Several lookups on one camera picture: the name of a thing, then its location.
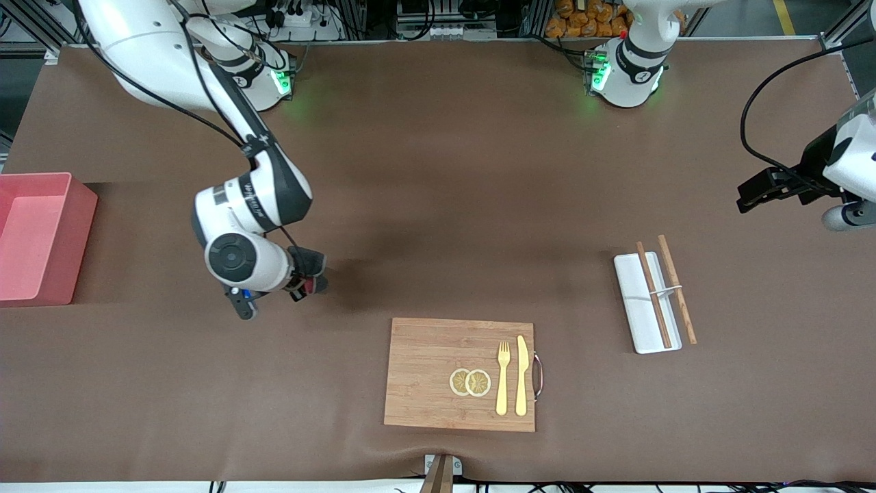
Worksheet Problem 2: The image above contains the wooden cutting board with handle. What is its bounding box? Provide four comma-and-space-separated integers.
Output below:
383, 317, 545, 433

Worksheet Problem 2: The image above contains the grey metal table bracket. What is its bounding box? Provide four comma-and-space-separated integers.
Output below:
424, 454, 463, 477

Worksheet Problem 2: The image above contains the pile of orange packaged snacks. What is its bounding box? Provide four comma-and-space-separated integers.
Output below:
545, 0, 687, 38

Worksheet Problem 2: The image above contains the yellow plastic knife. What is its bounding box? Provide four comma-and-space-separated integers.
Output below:
515, 335, 530, 417

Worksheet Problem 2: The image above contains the aluminium frame strut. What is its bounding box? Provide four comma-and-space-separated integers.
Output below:
0, 0, 76, 66
819, 0, 876, 54

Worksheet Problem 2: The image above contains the yellow plastic fork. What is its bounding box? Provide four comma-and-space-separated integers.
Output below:
495, 341, 511, 416

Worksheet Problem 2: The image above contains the brown mount post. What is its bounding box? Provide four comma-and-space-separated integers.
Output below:
419, 455, 454, 493

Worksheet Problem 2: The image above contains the brown wooden chopstick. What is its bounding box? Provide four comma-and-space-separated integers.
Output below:
636, 241, 673, 349
658, 234, 698, 345

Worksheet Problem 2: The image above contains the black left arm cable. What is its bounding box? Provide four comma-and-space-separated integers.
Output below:
739, 38, 876, 192

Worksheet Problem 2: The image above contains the white rectangular tray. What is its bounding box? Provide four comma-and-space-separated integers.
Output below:
613, 251, 683, 355

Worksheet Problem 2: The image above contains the white terminal strip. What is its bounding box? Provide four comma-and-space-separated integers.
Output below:
409, 25, 481, 40

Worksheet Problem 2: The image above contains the red and grey cloth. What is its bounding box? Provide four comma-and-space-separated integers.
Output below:
293, 248, 329, 296

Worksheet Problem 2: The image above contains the pink plastic bin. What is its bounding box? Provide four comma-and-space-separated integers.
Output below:
0, 172, 99, 307

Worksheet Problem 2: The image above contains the white power strip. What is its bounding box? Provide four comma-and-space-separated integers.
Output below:
263, 7, 343, 40

